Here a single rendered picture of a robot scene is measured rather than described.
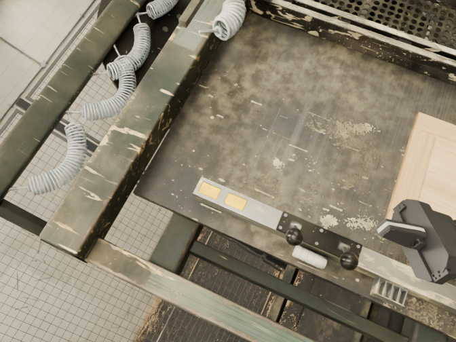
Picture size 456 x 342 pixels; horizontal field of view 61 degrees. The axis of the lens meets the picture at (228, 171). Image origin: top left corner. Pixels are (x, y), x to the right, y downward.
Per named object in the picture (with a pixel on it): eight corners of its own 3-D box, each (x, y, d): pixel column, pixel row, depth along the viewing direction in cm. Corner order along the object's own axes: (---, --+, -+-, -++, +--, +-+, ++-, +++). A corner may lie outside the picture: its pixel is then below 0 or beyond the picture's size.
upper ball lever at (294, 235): (299, 235, 93) (299, 251, 80) (285, 229, 93) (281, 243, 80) (306, 221, 92) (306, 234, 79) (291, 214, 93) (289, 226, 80)
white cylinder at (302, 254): (290, 256, 94) (321, 271, 93) (292, 254, 91) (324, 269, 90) (295, 245, 95) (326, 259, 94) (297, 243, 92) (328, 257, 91)
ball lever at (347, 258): (347, 256, 91) (355, 275, 78) (332, 250, 92) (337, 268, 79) (354, 242, 91) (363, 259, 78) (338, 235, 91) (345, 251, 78)
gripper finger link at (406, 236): (391, 220, 49) (425, 231, 51) (374, 234, 51) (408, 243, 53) (395, 230, 48) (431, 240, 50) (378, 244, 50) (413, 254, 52)
